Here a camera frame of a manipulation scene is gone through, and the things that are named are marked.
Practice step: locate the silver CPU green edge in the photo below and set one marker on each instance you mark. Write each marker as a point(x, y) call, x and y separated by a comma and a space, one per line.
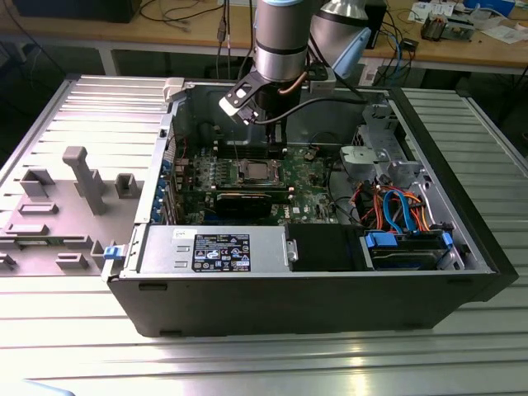
point(260, 171)

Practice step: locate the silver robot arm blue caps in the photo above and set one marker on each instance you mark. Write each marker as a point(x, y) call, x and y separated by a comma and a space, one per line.
point(280, 41)

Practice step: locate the CPU socket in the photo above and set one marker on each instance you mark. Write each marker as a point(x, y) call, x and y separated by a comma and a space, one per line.
point(280, 180)

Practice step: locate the round coin battery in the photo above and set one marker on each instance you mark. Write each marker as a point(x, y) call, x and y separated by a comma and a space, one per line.
point(310, 154)

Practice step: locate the green motherboard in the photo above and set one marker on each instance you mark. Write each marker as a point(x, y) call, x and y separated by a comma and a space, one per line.
point(305, 194)

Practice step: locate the black graphics card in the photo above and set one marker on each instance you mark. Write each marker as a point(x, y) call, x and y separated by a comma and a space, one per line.
point(243, 204)

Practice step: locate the grey metal drive cage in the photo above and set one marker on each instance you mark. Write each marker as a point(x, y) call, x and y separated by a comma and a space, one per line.
point(379, 119)

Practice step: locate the black monitor stand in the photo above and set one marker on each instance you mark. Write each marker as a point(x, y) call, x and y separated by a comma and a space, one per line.
point(377, 24)

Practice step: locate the small black device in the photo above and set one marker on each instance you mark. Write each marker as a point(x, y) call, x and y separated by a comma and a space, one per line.
point(408, 44)

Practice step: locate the black plastic shroud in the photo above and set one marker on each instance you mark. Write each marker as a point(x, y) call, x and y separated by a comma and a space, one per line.
point(321, 247)

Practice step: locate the wooden desk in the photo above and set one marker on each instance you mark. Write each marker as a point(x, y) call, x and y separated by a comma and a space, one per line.
point(123, 33)

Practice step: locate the hard disk blue carrier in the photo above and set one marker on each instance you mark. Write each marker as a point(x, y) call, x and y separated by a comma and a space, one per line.
point(381, 240)

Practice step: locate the printed paper cards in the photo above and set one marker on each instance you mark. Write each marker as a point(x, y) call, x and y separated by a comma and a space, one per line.
point(422, 11)

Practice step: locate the silver power supply unit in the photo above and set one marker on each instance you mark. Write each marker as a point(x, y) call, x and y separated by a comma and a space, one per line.
point(165, 247)

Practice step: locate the metal finned cooler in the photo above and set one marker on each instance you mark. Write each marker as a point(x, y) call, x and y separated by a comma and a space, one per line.
point(433, 26)

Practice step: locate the black PC case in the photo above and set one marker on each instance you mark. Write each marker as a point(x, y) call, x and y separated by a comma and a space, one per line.
point(288, 305)

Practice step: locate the grey device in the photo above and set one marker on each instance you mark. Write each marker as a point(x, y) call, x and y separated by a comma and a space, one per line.
point(460, 26)

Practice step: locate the blue case latch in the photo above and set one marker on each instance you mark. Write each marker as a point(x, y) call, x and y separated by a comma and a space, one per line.
point(113, 253)

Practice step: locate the black box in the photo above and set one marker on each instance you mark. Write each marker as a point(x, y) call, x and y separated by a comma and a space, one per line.
point(74, 10)

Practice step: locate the grey parts rack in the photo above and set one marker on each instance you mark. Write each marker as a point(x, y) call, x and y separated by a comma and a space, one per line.
point(62, 214)

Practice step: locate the white papers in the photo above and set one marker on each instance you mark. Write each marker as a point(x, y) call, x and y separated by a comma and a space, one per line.
point(505, 34)

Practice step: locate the white wrist camera black mount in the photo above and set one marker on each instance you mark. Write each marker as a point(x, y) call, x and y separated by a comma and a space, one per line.
point(238, 99)

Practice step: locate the small grey wrist camera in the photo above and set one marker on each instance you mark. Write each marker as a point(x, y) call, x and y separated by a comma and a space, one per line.
point(322, 81)

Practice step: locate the silver metal bracket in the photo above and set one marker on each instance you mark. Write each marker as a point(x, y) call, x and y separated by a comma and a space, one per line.
point(363, 158)

